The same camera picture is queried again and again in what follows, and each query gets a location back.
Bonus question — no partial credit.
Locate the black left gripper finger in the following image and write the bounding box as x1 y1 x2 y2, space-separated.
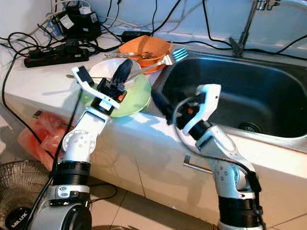
113 58 133 84

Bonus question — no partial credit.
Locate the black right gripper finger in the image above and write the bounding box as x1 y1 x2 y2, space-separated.
169 89 192 110
150 89 180 120

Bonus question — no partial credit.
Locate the white bowl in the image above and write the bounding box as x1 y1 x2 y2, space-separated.
89 58 142 90

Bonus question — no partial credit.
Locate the silver fork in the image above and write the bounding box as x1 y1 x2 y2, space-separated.
132 47 189 80

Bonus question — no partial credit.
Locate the white kitchen base cabinet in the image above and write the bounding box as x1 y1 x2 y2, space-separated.
0 95 307 230

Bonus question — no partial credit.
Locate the green plate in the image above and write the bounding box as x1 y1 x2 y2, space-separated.
81 74 152 118

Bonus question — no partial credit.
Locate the orange bowl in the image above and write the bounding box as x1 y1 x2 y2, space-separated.
118 35 173 72

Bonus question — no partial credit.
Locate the small black power adapter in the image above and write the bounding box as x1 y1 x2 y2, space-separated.
121 31 150 42

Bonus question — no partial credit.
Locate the stainless steel sink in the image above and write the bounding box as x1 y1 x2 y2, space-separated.
146 49 307 155

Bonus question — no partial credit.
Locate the sink drain strainer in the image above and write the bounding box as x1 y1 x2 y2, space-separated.
240 122 262 134

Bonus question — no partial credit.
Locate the black charger box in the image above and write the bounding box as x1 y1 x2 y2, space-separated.
53 4 99 40

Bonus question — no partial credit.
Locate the black power strip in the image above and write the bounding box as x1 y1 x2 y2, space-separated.
24 43 90 68

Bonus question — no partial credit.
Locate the metal sink faucet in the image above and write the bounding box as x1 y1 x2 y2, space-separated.
229 0 282 58

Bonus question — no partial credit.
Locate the red plastic bag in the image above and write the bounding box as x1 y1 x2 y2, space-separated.
18 112 78 171

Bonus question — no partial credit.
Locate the metal grille floor fan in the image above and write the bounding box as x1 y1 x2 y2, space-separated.
0 161 59 230

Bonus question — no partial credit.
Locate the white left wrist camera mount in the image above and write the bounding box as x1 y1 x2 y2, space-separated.
77 66 121 110

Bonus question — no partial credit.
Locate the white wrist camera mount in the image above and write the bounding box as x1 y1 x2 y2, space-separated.
182 84 222 136
77 66 121 110

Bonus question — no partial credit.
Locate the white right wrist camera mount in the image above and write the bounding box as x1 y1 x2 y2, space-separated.
182 84 222 136

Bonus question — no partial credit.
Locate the long silver cabinet handle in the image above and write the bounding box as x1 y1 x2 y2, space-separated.
183 154 217 174

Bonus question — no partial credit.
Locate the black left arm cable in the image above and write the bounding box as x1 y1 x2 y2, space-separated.
29 85 84 230

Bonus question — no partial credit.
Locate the black wall cable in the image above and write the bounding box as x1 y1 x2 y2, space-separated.
201 0 307 54

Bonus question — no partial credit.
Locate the long black power cable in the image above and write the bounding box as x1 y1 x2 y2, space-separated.
2 46 59 164

